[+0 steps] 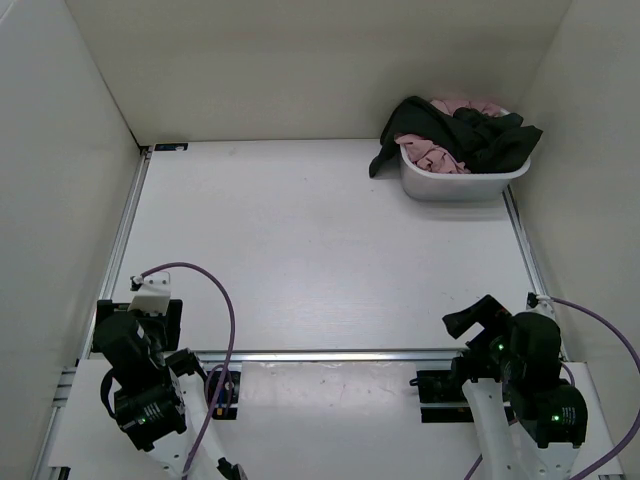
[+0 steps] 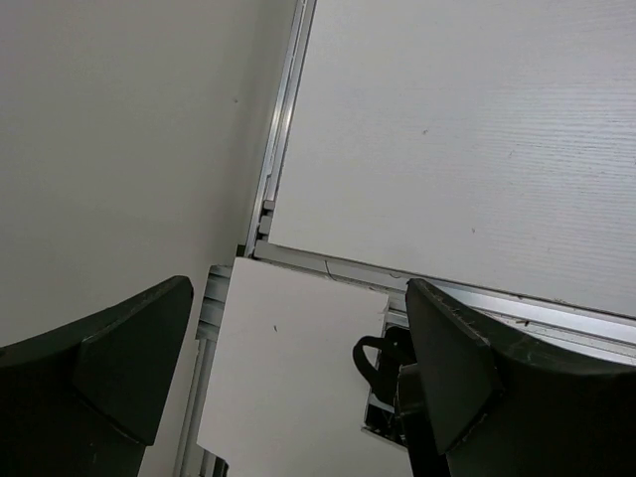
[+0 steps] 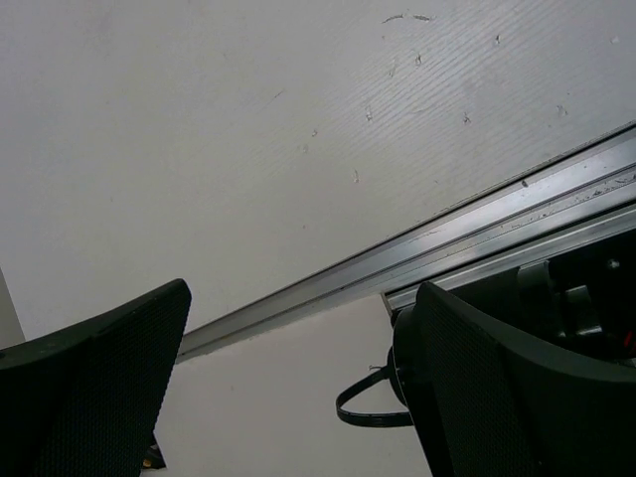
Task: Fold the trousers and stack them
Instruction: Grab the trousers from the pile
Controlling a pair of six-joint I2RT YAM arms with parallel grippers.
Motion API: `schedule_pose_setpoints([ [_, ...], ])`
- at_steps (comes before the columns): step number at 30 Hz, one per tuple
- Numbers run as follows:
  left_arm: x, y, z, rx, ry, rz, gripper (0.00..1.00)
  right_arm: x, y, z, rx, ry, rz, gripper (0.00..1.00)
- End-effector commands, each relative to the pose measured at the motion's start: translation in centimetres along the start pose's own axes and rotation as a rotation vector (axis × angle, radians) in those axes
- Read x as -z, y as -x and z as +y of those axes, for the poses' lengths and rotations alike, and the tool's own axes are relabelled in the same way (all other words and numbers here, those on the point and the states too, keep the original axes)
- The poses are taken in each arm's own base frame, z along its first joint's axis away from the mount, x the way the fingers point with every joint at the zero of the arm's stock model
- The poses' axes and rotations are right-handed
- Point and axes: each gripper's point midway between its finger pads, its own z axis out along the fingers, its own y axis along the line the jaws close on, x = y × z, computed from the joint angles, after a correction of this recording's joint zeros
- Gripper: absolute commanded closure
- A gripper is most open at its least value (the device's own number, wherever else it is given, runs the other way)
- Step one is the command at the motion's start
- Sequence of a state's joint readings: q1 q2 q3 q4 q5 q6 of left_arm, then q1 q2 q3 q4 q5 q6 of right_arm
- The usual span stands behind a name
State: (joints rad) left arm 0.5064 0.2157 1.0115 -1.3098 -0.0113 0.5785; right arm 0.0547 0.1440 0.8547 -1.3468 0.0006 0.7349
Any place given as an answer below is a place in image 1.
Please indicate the black label sticker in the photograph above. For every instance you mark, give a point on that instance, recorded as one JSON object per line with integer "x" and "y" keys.
{"x": 170, "y": 147}

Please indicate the front aluminium rail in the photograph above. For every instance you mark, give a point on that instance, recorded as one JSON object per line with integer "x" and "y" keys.
{"x": 336, "y": 356}

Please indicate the black denim trousers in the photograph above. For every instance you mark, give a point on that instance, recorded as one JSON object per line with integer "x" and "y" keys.
{"x": 485, "y": 144}

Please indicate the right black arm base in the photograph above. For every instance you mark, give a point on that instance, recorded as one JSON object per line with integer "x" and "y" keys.
{"x": 441, "y": 400}

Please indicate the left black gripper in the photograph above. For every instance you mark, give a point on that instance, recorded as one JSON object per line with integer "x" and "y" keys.
{"x": 168, "y": 325}

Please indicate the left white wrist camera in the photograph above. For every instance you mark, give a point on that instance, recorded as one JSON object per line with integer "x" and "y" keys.
{"x": 151, "y": 294}

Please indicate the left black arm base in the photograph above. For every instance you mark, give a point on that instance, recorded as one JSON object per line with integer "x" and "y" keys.
{"x": 227, "y": 401}

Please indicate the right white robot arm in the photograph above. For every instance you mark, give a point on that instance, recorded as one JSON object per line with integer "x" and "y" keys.
{"x": 530, "y": 422}

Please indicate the pink garment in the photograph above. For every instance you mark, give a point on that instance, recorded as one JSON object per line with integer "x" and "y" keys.
{"x": 431, "y": 157}

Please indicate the white plastic laundry tub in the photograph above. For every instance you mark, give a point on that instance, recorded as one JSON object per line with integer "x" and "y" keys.
{"x": 423, "y": 185}

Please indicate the left aluminium rail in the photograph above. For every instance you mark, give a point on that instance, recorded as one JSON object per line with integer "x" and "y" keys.
{"x": 42, "y": 469}

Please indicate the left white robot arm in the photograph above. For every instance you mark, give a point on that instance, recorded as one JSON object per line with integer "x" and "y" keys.
{"x": 160, "y": 395}

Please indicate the white front cover panel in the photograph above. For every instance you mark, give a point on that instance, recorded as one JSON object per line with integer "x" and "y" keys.
{"x": 294, "y": 421}

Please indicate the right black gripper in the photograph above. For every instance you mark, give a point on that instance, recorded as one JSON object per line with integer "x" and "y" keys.
{"x": 488, "y": 311}

